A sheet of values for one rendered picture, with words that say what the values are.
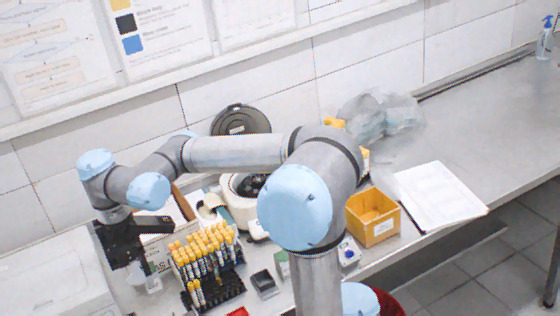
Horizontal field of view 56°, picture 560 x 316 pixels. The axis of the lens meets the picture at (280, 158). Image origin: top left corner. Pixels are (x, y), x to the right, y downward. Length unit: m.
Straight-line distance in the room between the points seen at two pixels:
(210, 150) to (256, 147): 0.11
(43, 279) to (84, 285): 0.11
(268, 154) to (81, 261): 0.60
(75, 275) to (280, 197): 0.69
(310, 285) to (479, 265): 2.00
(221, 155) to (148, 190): 0.15
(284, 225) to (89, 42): 1.02
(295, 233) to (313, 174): 0.09
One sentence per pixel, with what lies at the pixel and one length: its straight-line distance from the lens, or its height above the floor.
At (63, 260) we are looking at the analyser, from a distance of 1.39.
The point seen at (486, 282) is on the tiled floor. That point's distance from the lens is 2.77.
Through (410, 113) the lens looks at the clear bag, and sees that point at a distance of 2.12.
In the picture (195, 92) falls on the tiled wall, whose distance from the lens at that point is 1.81.
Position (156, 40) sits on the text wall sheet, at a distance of 1.71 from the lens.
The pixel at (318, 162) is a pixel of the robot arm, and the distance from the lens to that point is 0.80.
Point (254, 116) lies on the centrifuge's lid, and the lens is 1.86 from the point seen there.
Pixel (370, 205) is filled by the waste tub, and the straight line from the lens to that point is 1.73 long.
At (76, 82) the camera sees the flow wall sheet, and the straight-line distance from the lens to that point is 1.69.
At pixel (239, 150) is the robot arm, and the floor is 1.48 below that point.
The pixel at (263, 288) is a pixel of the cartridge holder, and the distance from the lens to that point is 1.53.
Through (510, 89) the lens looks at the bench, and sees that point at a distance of 2.47.
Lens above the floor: 2.01
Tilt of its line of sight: 34 degrees down
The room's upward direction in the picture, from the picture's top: 9 degrees counter-clockwise
